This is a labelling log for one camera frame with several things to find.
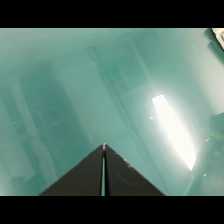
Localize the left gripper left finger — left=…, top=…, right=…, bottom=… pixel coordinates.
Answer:
left=39, top=143, right=104, bottom=197

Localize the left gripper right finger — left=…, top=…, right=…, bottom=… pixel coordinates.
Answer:
left=103, top=143, right=167, bottom=197

